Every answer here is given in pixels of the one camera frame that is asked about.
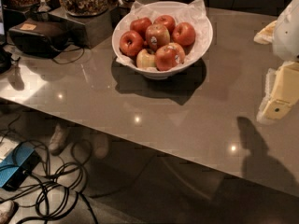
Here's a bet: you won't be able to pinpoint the red apple left front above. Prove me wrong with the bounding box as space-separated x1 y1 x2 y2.
120 30 144 57

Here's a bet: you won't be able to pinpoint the white paper bowl liner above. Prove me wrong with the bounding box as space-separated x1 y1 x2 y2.
115 0 211 72

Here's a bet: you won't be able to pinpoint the metal scoop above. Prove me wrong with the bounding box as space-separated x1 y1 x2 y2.
37 0 50 13

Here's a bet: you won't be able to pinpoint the blue box on floor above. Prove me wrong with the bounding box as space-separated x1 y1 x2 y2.
0 146 35 191

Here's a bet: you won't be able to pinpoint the black cables on floor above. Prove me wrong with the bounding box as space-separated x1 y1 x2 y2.
0 115 100 224

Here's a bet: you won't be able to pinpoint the white shoe bottom left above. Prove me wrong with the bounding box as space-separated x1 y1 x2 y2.
0 201 15 224

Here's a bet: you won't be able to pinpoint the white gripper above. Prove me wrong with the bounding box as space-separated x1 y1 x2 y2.
253 0 299 124

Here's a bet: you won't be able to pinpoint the red apple right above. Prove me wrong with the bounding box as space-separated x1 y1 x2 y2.
172 22 196 47

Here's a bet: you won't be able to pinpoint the white shoe under table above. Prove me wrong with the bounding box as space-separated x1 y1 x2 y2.
49 123 70 156

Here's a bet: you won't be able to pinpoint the yellow-green apple front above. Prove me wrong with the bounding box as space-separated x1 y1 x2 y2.
136 49 156 69

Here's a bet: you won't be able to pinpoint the black device with label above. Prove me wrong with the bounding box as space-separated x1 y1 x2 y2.
8 19 70 58

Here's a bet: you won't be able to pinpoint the red apple back left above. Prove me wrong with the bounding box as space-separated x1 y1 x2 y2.
130 17 152 37

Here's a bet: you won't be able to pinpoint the white bowl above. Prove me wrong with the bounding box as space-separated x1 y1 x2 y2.
111 1 214 80

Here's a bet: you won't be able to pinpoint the red apple back centre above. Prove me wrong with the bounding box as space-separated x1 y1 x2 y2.
154 15 176 34

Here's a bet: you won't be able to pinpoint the red apple front with sticker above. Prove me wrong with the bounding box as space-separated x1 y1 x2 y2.
155 43 185 71

